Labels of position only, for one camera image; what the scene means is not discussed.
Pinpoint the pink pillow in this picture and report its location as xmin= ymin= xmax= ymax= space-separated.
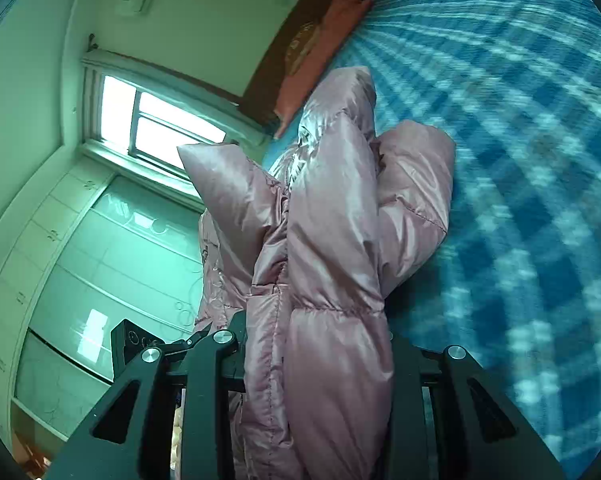
xmin=273 ymin=0 xmax=374 ymax=141

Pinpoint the patterned brown cushion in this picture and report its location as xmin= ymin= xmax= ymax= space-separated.
xmin=285 ymin=22 xmax=323 ymax=76

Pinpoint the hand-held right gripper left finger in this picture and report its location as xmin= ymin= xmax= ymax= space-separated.
xmin=44 ymin=312 xmax=247 ymax=480

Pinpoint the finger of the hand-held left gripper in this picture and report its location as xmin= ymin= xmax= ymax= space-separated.
xmin=164 ymin=324 xmax=212 ymax=356

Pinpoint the bed with blue plaid sheet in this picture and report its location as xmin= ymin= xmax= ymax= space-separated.
xmin=263 ymin=0 xmax=601 ymax=467

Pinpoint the white wardrobe with circle pattern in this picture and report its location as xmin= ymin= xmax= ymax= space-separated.
xmin=0 ymin=152 xmax=216 ymax=461

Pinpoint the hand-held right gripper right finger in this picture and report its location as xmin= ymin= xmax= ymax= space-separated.
xmin=387 ymin=332 xmax=567 ymax=480

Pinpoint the pink puffer jacket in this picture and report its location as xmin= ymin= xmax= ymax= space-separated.
xmin=177 ymin=66 xmax=456 ymax=480

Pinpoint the dark wooden headboard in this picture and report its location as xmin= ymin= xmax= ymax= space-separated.
xmin=240 ymin=0 xmax=381 ymax=126

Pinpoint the window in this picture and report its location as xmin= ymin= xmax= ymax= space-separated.
xmin=83 ymin=50 xmax=271 ymax=196

